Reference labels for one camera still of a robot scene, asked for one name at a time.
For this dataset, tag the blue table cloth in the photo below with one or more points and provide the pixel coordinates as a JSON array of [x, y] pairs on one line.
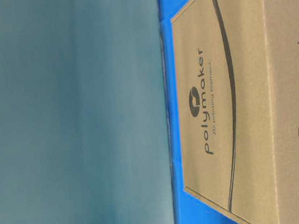
[[187, 209]]

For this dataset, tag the brown Polymaker cardboard box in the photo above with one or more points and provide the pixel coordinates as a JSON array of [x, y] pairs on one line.
[[237, 78]]

